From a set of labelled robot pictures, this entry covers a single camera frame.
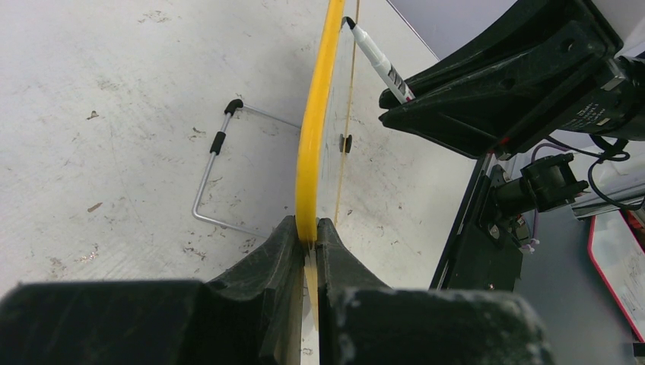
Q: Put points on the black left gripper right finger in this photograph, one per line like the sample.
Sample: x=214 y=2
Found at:
x=364 y=321

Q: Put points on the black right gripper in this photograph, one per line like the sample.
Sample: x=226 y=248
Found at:
x=507 y=86

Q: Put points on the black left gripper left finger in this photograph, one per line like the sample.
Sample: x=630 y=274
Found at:
x=249 y=314

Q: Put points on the black white marker pen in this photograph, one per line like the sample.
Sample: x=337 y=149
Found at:
x=380 y=63

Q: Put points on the yellow framed whiteboard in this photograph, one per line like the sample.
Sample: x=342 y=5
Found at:
x=320 y=164

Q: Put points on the black whiteboard clip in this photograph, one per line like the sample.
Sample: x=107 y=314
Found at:
x=345 y=143

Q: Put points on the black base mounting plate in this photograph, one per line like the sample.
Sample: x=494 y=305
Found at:
x=478 y=254

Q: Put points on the red framed board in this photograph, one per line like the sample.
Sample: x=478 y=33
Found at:
x=619 y=259

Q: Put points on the aluminium front frame rail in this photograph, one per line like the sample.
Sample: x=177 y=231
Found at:
x=624 y=186

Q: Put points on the metal wire whiteboard stand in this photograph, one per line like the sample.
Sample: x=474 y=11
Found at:
x=233 y=107

